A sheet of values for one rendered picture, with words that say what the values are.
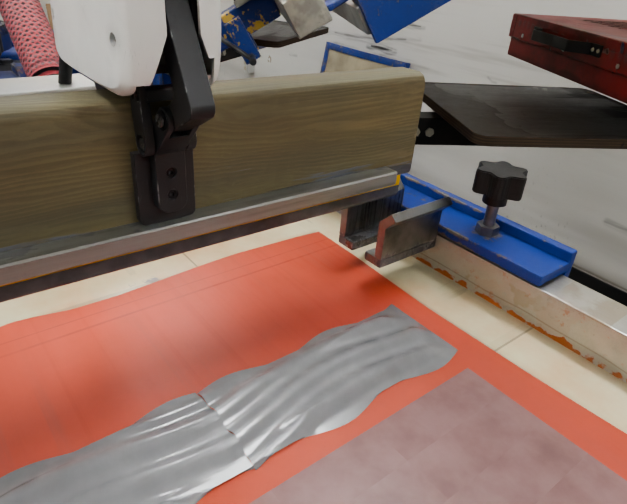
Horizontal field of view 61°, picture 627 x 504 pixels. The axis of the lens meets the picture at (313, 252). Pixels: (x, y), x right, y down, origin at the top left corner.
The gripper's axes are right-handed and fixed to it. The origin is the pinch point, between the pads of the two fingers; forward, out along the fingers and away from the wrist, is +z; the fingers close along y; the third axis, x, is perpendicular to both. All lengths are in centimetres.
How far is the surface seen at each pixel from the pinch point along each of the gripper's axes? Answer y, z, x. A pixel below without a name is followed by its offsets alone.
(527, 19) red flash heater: -43, -1, 105
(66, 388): -1.4, 14.0, -6.1
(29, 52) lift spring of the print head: -46.8, 1.7, 4.9
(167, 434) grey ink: 6.2, 13.2, -2.8
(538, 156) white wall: -80, 58, 201
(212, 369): 2.1, 13.9, 2.3
